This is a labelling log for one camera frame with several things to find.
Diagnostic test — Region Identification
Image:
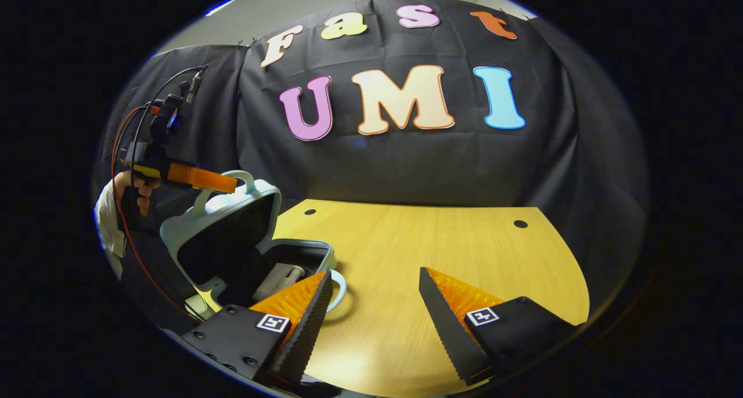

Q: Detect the red cable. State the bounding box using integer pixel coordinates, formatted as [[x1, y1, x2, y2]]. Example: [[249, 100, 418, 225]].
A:
[[110, 104, 195, 322]]

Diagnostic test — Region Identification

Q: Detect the black backdrop cloth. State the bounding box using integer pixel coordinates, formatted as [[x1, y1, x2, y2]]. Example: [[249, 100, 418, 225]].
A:
[[96, 0, 650, 323]]

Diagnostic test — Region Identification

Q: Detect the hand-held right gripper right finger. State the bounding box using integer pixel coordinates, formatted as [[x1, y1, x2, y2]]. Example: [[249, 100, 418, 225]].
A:
[[419, 266, 579, 386]]

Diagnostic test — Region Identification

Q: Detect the black cable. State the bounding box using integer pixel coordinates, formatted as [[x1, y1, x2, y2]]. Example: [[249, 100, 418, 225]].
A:
[[130, 66, 208, 172]]

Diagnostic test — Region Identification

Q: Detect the white skin care tube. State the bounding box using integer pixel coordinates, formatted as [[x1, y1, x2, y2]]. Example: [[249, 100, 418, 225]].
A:
[[253, 263, 306, 303]]

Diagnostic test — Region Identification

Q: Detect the light blue suitcase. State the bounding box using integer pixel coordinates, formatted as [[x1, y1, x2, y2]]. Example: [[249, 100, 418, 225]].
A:
[[160, 170, 348, 324]]

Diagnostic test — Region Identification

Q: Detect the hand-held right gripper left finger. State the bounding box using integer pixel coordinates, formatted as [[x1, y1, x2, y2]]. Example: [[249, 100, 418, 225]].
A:
[[180, 270, 334, 386]]

